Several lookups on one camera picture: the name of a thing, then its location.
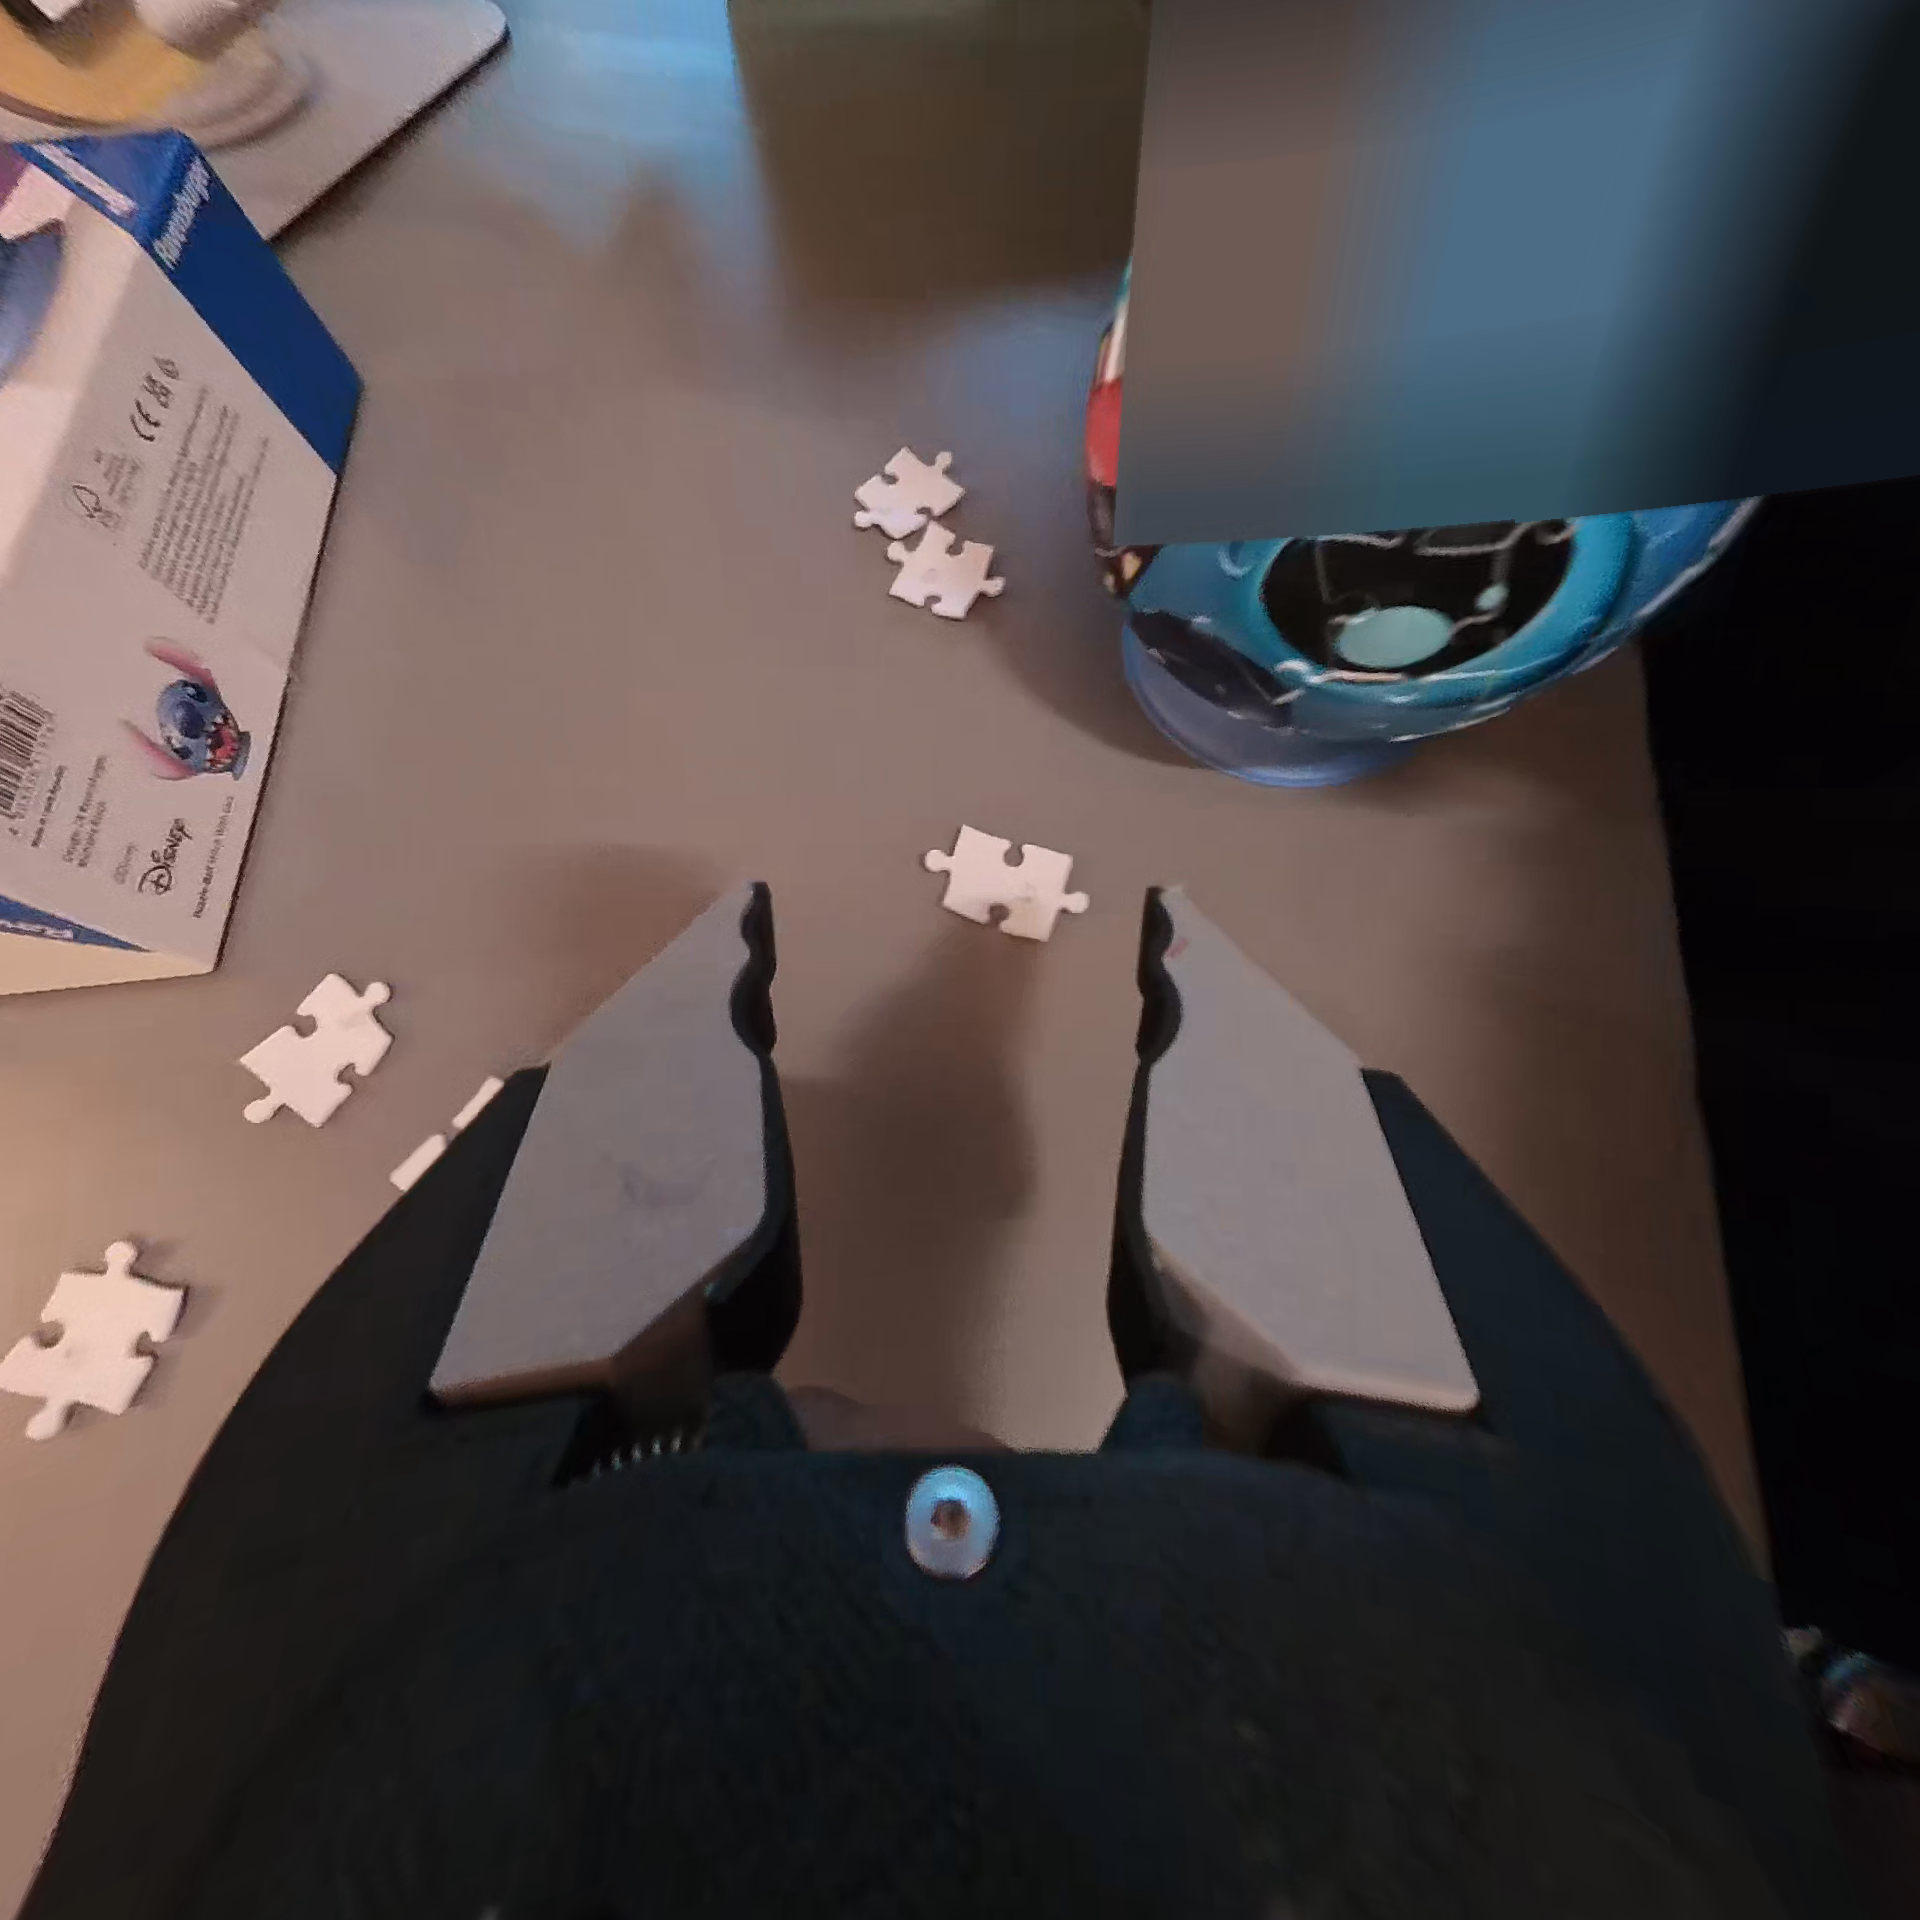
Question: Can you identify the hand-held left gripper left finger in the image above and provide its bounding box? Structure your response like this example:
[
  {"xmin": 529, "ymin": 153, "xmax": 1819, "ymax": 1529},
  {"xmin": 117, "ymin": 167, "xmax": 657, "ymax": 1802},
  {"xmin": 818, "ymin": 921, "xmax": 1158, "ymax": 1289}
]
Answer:
[{"xmin": 426, "ymin": 882, "xmax": 807, "ymax": 1429}]

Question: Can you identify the person's black clothing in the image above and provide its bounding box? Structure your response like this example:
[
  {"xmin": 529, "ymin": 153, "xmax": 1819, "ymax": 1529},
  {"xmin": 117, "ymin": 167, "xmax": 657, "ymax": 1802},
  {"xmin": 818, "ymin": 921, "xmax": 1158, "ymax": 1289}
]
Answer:
[{"xmin": 1644, "ymin": 497, "xmax": 1920, "ymax": 1652}]

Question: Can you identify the blue 3D puzzle ball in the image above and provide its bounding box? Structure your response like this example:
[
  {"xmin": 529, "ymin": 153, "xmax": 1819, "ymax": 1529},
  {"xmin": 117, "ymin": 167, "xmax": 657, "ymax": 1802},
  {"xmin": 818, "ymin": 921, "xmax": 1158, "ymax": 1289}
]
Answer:
[{"xmin": 1122, "ymin": 623, "xmax": 1443, "ymax": 788}]

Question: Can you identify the white and blue puzzle box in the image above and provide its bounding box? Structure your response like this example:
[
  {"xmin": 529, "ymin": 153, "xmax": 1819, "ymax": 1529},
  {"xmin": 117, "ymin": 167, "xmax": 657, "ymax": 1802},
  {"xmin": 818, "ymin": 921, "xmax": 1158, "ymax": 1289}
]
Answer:
[{"xmin": 0, "ymin": 127, "xmax": 367, "ymax": 999}]

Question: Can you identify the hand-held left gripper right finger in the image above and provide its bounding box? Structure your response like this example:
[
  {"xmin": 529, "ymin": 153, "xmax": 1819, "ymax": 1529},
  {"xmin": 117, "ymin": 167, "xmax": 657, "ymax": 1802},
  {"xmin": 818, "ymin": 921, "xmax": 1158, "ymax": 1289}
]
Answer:
[{"xmin": 1107, "ymin": 887, "xmax": 1485, "ymax": 1448}]

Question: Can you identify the silver monitor stand base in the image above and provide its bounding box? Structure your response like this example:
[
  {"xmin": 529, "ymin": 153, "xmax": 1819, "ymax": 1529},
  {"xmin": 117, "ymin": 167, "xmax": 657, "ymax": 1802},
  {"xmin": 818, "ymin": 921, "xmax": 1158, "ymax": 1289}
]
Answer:
[{"xmin": 246, "ymin": 0, "xmax": 512, "ymax": 248}]

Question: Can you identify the white double puzzle piece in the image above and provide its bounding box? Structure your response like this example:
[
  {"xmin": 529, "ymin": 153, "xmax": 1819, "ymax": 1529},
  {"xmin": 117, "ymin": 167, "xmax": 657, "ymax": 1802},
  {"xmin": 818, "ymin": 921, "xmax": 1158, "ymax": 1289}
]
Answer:
[
  {"xmin": 387, "ymin": 1073, "xmax": 508, "ymax": 1197},
  {"xmin": 923, "ymin": 823, "xmax": 1093, "ymax": 948}
]

